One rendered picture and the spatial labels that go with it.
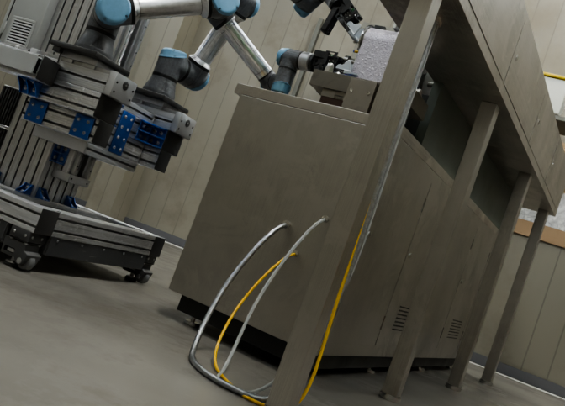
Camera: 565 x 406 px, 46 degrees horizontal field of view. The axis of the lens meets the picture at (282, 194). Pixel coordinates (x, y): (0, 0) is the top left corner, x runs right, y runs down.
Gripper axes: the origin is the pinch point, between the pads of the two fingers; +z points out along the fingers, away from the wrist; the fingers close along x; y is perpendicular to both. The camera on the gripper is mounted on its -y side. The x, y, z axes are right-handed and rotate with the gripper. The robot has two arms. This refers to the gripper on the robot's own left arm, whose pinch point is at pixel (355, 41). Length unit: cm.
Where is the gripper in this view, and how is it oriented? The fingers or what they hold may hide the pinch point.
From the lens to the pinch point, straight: 273.8
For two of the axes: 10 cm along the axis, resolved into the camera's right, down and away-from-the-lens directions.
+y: 8.0, -5.4, -2.7
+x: 4.4, 2.2, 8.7
